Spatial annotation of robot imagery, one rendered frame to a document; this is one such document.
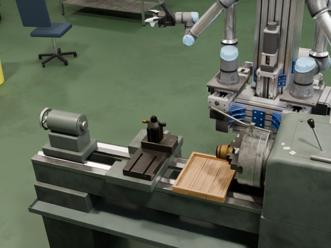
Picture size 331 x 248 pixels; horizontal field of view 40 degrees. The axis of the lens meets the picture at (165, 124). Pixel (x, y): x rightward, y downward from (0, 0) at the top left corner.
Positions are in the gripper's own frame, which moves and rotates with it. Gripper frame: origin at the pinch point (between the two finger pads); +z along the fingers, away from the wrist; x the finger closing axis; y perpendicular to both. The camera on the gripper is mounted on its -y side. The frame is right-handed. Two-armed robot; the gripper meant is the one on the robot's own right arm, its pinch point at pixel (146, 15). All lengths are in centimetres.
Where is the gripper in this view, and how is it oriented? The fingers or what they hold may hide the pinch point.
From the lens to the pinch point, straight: 314.0
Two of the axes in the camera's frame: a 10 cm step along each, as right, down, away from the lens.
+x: 1.1, -6.4, 7.6
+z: -9.9, -0.2, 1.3
